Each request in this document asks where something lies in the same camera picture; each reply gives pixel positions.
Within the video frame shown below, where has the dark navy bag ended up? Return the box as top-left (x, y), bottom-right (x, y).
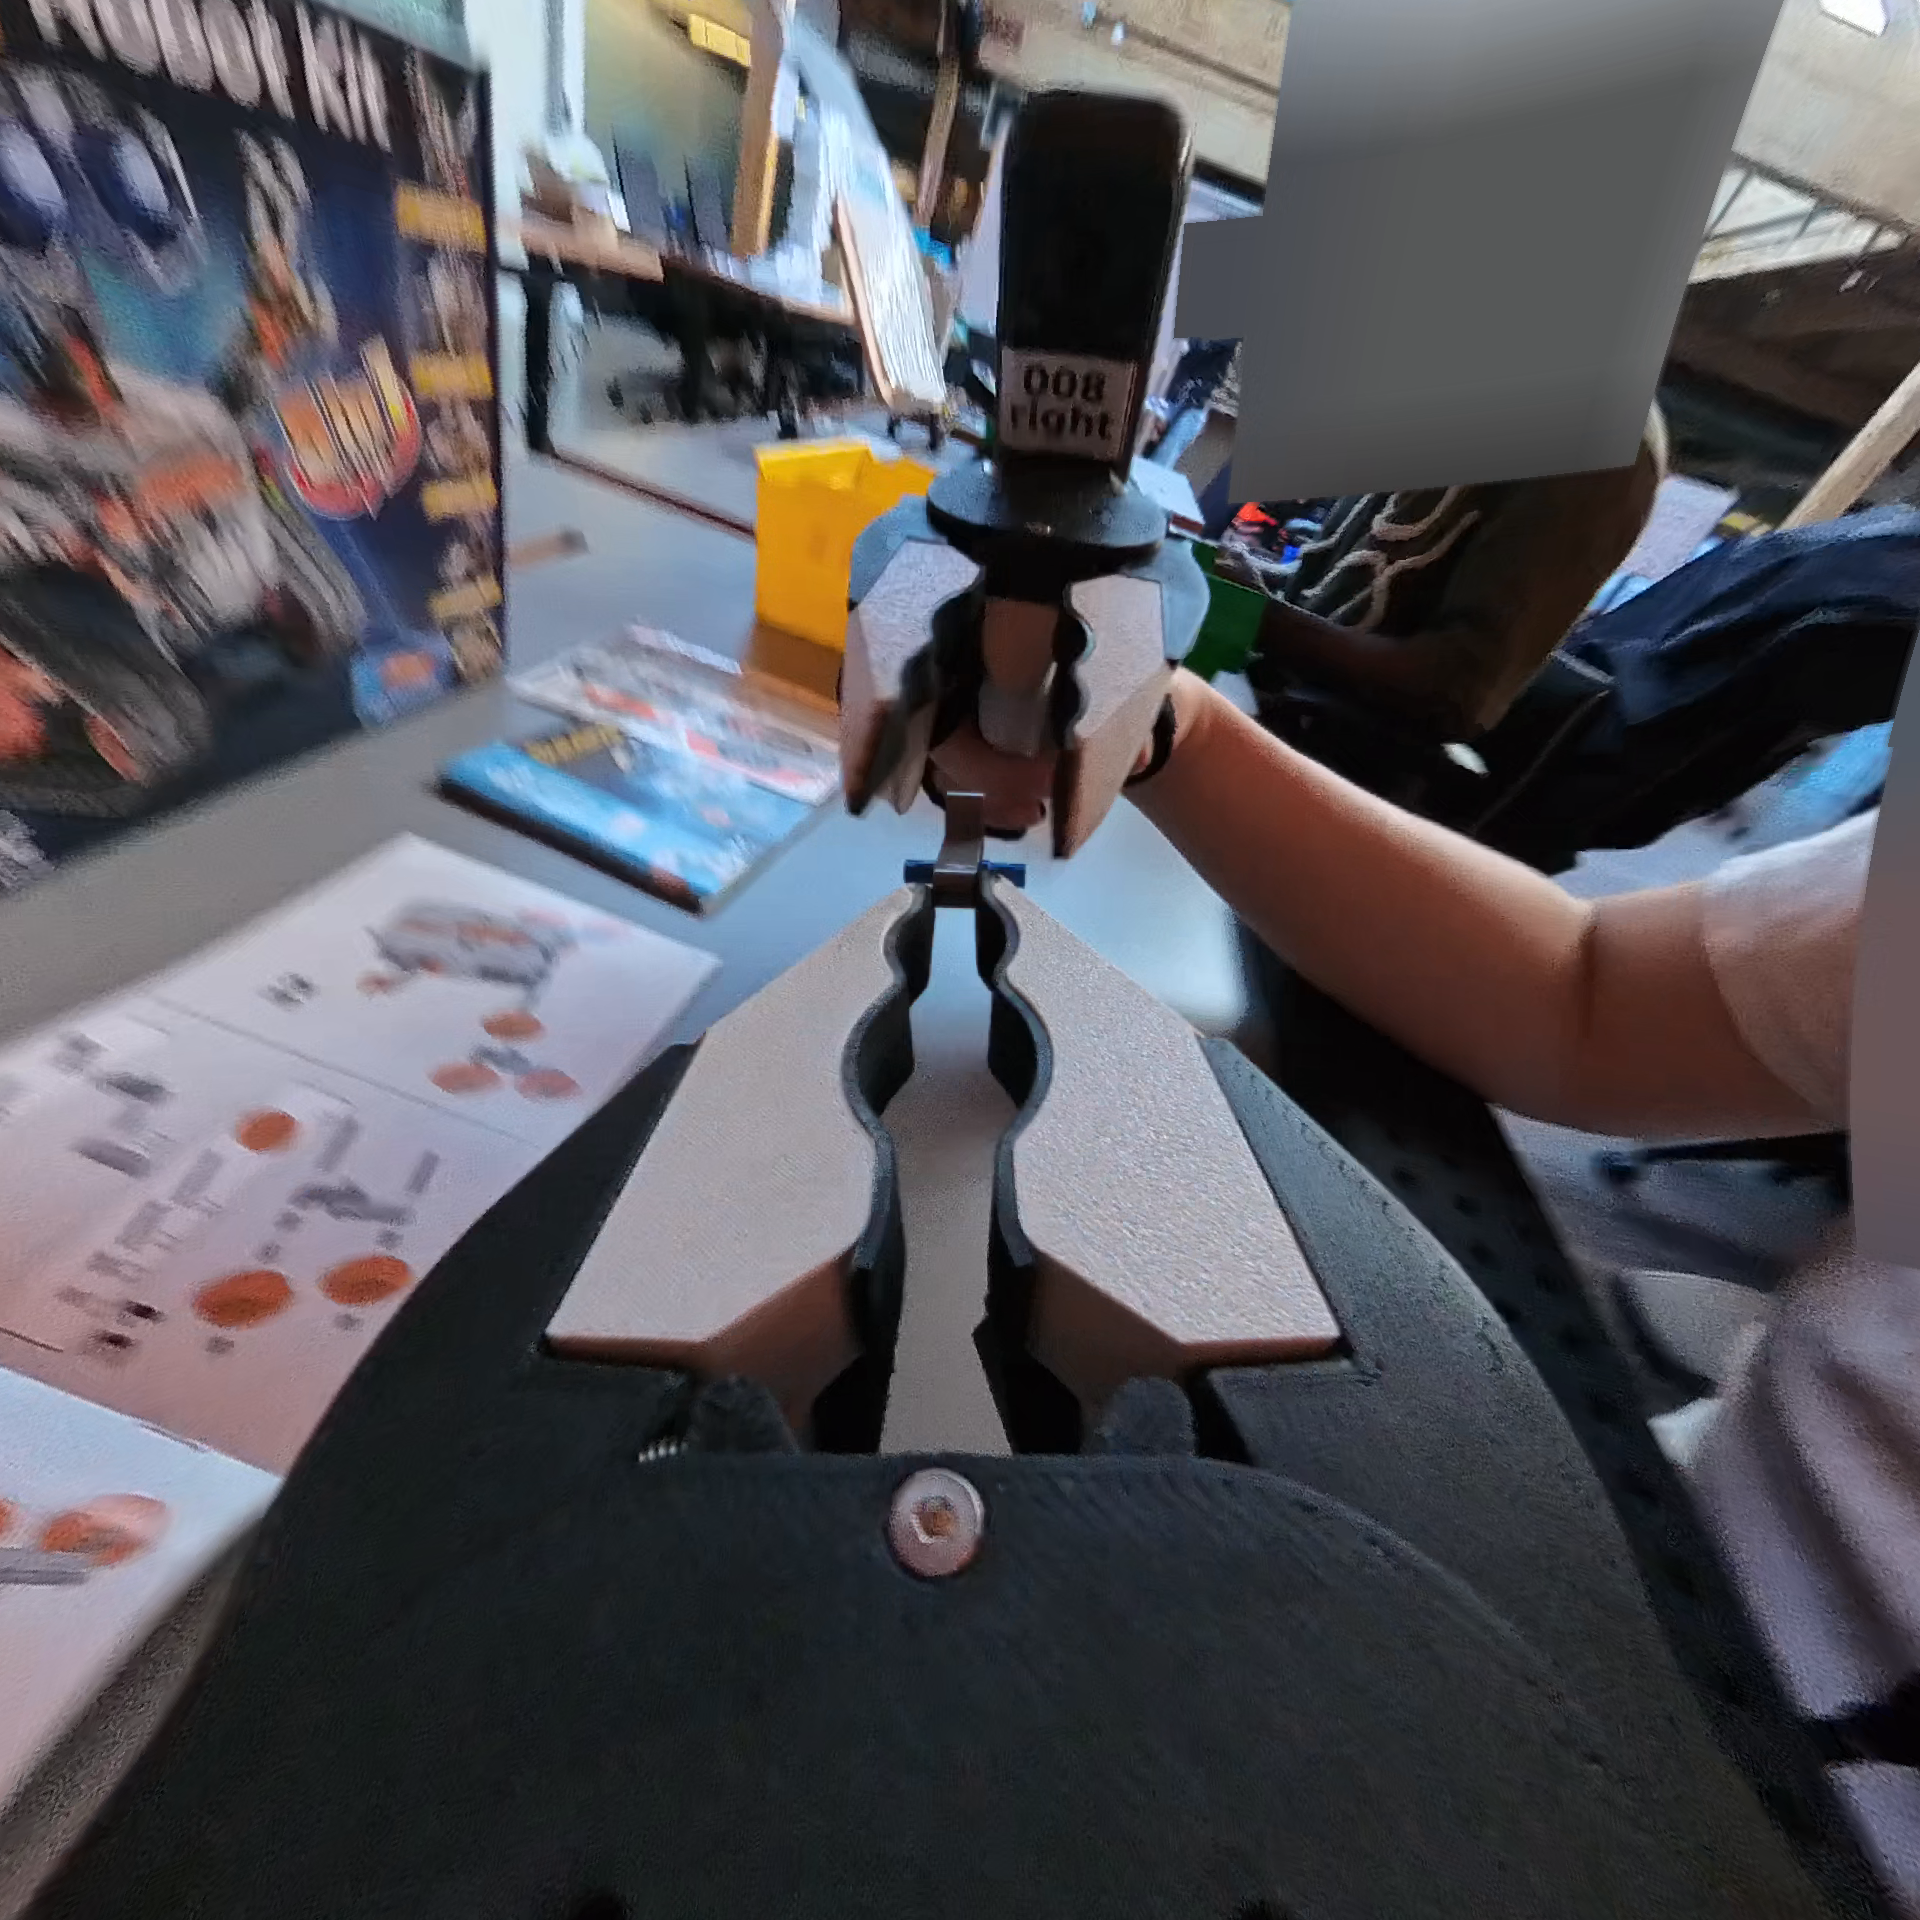
top-left (1477, 508), bottom-right (1920, 880)

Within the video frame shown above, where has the white sticker sheet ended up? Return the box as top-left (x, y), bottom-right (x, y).
top-left (506, 622), bottom-right (846, 809)

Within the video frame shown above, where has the yellow storage bin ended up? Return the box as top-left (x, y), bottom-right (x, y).
top-left (751, 435), bottom-right (940, 653)

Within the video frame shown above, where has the grey desk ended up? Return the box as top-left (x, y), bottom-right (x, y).
top-left (0, 451), bottom-right (1290, 1480)

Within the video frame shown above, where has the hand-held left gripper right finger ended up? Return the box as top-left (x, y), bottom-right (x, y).
top-left (978, 882), bottom-right (1344, 1454)

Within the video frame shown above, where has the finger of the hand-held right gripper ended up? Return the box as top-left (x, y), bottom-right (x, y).
top-left (834, 538), bottom-right (984, 822)
top-left (1046, 573), bottom-right (1172, 864)

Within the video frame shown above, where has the blue building manual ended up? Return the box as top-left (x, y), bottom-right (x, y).
top-left (434, 718), bottom-right (824, 922)

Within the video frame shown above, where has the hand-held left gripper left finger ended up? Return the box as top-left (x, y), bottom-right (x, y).
top-left (544, 884), bottom-right (921, 1454)

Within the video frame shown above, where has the green bin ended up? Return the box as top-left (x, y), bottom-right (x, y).
top-left (1181, 576), bottom-right (1263, 682)

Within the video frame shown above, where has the person's right forearm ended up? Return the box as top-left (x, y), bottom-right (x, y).
top-left (1160, 667), bottom-right (1854, 1146)

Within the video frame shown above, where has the blue robot kit box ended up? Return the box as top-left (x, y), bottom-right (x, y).
top-left (0, 0), bottom-right (511, 902)

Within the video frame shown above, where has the person's right hand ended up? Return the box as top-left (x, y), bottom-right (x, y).
top-left (928, 721), bottom-right (1055, 840)

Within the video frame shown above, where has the open white instruction booklet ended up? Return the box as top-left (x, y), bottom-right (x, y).
top-left (0, 833), bottom-right (725, 1824)

